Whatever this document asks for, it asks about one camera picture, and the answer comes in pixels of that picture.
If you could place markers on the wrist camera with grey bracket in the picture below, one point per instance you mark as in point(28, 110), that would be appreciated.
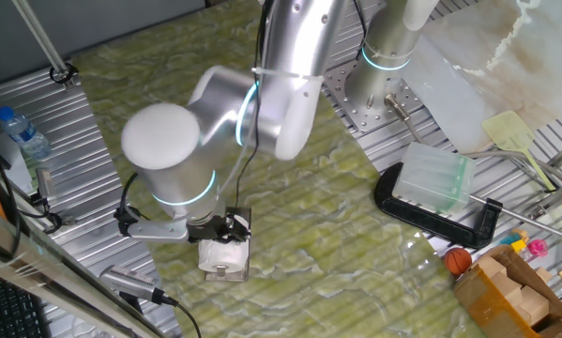
point(158, 231)

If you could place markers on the green marble patterned mat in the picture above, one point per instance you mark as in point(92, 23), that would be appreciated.
point(332, 211)

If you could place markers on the yellow toy block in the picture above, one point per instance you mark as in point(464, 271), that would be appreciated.
point(519, 246)

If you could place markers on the small orange basketball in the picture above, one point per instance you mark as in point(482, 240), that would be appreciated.
point(458, 261)

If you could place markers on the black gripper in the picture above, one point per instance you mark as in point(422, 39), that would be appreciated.
point(205, 230)

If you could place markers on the teal toy block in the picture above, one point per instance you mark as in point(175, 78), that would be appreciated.
point(508, 239)

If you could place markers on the metal camera stand bracket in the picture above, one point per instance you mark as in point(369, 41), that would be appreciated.
point(45, 183)

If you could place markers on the aluminium frame beam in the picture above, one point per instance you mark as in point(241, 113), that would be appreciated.
point(50, 281)

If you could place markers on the translucent plastic box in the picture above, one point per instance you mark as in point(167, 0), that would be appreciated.
point(430, 178)

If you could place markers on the clear water bottle blue cap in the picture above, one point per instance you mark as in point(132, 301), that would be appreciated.
point(27, 138)

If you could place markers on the black keyboard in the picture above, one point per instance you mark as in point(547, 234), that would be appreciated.
point(8, 310)

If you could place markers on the black C-clamp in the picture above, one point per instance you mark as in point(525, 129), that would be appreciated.
point(416, 218)

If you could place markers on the brown cardboard box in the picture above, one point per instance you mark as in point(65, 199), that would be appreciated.
point(482, 305)

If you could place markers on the metal tripod pole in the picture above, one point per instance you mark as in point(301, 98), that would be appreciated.
point(41, 37)

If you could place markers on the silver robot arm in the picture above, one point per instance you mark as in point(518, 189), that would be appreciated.
point(168, 178)

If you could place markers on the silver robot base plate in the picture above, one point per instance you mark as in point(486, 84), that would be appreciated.
point(355, 112)

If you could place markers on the white toilet paper roll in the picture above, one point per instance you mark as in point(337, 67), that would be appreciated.
point(224, 256)

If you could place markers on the yellow-green fly swatter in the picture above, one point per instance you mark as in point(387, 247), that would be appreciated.
point(508, 131)

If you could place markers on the light wooden block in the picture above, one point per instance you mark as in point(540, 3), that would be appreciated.
point(491, 268)
point(535, 306)
point(505, 286)

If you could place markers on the pink toy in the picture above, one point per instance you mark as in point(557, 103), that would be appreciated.
point(537, 248)

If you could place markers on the grey ribbed camera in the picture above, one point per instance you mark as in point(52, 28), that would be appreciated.
point(126, 281)

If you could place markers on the white marble patterned sheet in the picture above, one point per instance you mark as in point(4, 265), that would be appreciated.
point(473, 70)

